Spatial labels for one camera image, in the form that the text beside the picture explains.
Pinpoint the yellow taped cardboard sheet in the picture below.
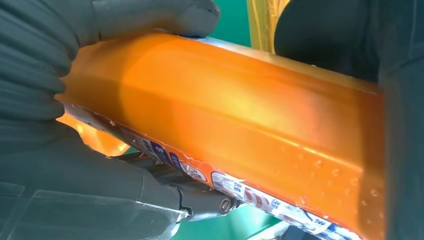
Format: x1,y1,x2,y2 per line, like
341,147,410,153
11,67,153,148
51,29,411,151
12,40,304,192
246,0,291,55

